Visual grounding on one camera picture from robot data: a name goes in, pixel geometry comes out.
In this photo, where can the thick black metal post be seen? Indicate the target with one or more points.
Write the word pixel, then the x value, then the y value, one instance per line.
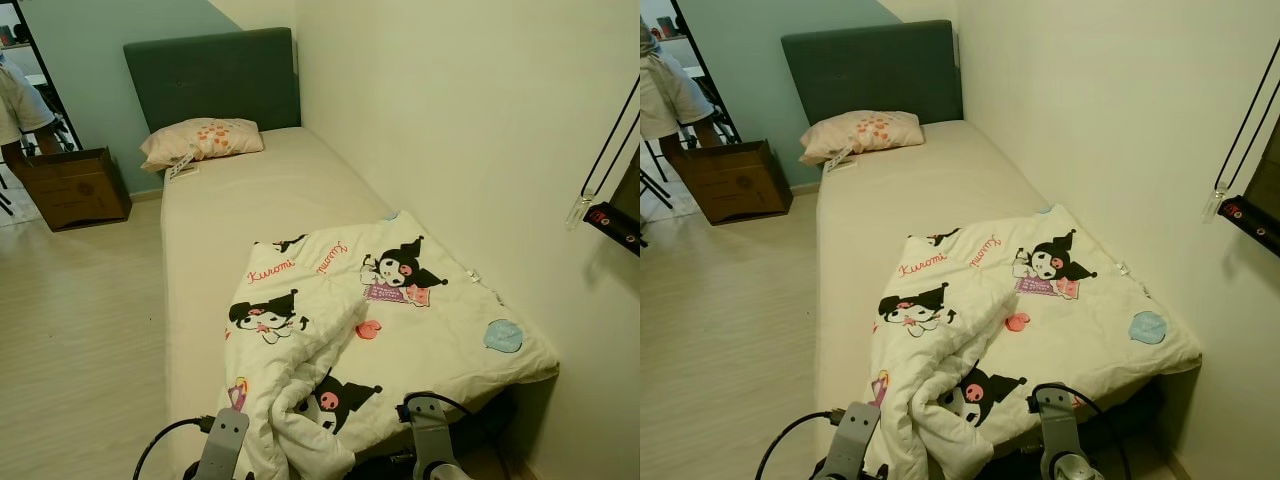
pixel 45 70
pixel 705 65

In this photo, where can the pink dotted pillow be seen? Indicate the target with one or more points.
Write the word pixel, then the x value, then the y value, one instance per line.
pixel 200 142
pixel 860 135

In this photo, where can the mattress with beige sheet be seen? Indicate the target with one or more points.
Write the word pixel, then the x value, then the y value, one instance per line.
pixel 260 200
pixel 920 190

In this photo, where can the brown cardboard box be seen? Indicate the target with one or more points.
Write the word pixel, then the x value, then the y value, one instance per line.
pixel 80 190
pixel 735 185

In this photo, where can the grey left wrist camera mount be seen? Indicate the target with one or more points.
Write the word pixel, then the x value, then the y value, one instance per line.
pixel 225 445
pixel 860 440

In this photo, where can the cream cartoon print quilt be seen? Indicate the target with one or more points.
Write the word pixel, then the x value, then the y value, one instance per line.
pixel 1080 325
pixel 430 330

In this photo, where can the clear plastic tube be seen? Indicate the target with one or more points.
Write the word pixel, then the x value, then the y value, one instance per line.
pixel 578 210
pixel 1212 205

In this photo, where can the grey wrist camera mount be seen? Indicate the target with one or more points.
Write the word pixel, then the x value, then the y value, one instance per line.
pixel 860 440
pixel 1057 430
pixel 225 445
pixel 428 435

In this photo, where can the teal fabric headboard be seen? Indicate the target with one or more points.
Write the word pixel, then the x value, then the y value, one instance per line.
pixel 870 72
pixel 215 80

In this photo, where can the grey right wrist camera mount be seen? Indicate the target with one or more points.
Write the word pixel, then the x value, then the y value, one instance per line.
pixel 1057 430
pixel 428 435

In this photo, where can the white book blue letters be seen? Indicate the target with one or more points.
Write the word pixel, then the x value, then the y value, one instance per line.
pixel 840 160
pixel 182 168

